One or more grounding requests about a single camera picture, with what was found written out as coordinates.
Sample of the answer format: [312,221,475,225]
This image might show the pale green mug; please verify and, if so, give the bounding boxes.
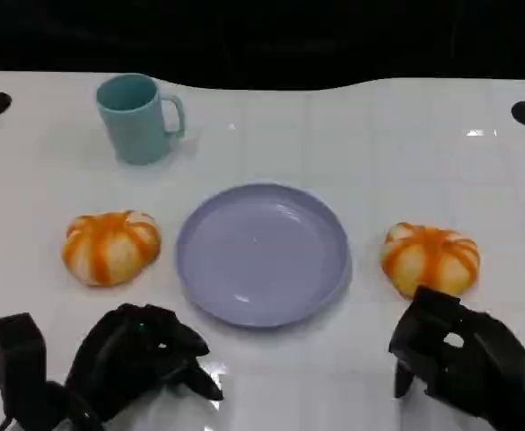
[95,73,187,165]

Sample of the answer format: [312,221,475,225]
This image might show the orange white toy bread roll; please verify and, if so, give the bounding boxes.
[61,209,162,287]
[381,222,482,301]

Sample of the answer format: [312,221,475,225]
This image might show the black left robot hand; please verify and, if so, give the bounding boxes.
[64,303,225,423]

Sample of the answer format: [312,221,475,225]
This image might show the lilac plate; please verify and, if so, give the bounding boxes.
[175,182,351,329]

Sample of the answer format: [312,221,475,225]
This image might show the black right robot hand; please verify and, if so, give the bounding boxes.
[388,286,525,431]

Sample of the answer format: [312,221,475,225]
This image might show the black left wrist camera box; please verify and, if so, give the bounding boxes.
[0,312,48,423]

